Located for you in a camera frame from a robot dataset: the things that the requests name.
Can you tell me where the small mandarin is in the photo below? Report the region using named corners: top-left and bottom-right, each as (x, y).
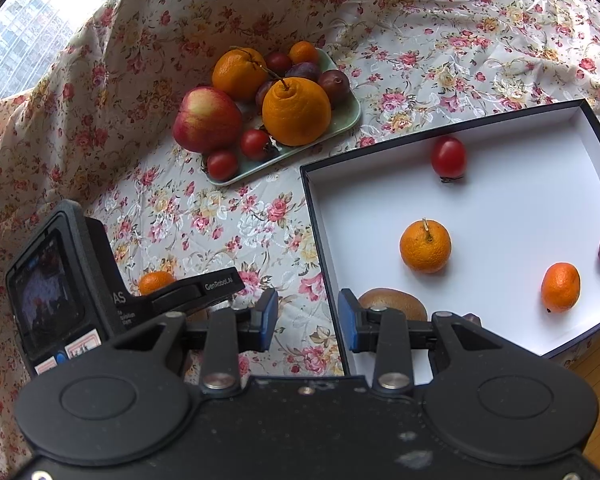
top-left (137, 271), bottom-right (175, 296)
top-left (288, 40), bottom-right (320, 64)

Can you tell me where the mandarin with stem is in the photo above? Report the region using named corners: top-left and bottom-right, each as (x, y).
top-left (400, 218), bottom-right (452, 274)

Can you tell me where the red cherry tomato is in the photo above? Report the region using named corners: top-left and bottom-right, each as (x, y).
top-left (430, 136), bottom-right (467, 181)

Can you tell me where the brown kiwi in box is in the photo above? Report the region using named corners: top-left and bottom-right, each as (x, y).
top-left (358, 287), bottom-right (428, 322)

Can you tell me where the red tomato front of tray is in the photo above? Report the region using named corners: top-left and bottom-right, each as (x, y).
top-left (206, 150), bottom-right (239, 182)

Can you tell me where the red tomato beside orange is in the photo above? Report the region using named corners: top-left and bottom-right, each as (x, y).
top-left (240, 129), bottom-right (271, 162)

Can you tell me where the red apple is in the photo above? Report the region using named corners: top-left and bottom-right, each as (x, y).
top-left (172, 87), bottom-right (242, 154)

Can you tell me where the black box white interior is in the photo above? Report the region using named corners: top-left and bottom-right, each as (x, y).
top-left (301, 100), bottom-right (600, 358)

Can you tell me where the light green fruit tray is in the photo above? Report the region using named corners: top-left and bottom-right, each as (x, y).
top-left (199, 48), bottom-right (362, 188)

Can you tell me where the large bumpy orange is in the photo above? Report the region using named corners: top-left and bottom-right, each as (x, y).
top-left (261, 77), bottom-right (332, 148)

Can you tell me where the dark purple plum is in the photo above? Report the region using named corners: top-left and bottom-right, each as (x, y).
top-left (254, 80), bottom-right (275, 115)

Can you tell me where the dark plum right of tray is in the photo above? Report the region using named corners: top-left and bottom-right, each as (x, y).
top-left (317, 70), bottom-right (351, 107)

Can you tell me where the round orange behind apple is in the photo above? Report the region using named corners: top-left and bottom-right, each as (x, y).
top-left (211, 47), bottom-right (268, 103)

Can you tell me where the floral tablecloth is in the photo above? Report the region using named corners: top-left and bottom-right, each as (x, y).
top-left (0, 0), bottom-right (600, 479)

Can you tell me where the small mandarin on tray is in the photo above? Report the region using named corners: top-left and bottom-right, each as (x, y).
top-left (288, 40), bottom-right (320, 64)

